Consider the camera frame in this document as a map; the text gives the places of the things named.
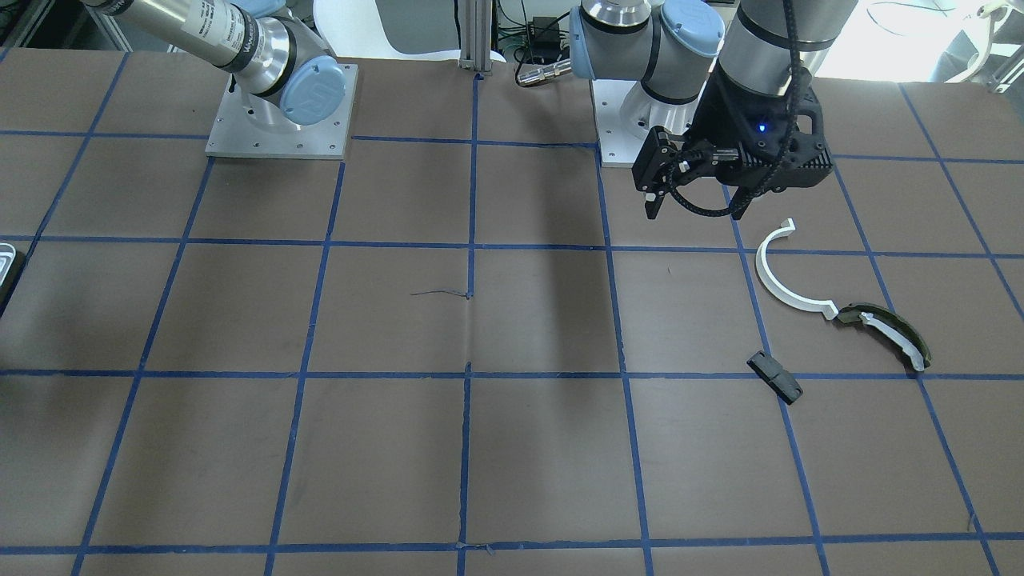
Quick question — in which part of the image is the aluminium frame post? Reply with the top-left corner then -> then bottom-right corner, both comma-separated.
454,1 -> 493,76

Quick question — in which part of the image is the white curved plastic bracket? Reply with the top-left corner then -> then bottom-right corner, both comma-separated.
754,218 -> 840,321

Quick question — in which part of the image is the silver ribbed metal tray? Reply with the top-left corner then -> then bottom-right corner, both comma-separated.
1,243 -> 23,300

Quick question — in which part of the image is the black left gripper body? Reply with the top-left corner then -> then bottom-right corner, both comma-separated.
632,66 -> 834,210

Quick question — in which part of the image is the white chair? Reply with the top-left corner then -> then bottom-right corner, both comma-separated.
312,1 -> 475,61

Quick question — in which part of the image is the small black brake pad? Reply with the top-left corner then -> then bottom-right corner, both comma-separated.
746,349 -> 804,406

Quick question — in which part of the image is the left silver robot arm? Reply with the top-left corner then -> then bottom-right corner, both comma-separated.
570,1 -> 856,220

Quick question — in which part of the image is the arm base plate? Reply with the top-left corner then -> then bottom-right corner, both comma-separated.
205,61 -> 361,161
591,80 -> 698,168

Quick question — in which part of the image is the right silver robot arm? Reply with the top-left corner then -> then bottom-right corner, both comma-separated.
84,1 -> 347,126

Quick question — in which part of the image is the dark green curved brake shoe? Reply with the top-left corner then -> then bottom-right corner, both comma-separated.
834,302 -> 933,372

